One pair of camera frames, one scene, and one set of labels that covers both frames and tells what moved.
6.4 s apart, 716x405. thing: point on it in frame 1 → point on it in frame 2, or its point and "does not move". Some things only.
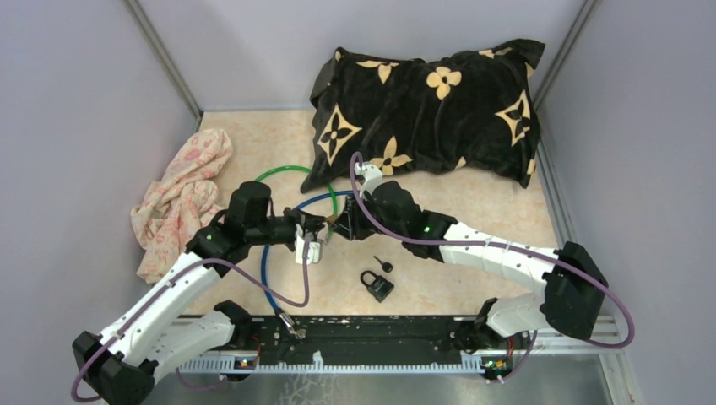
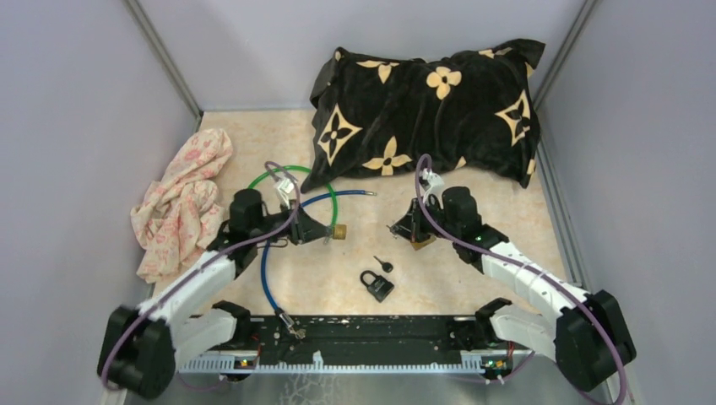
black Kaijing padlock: x=380 y=288 does not move
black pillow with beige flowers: x=472 y=112 does not move
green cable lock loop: x=329 y=230 does not move
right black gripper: x=349 y=224 → x=409 y=226
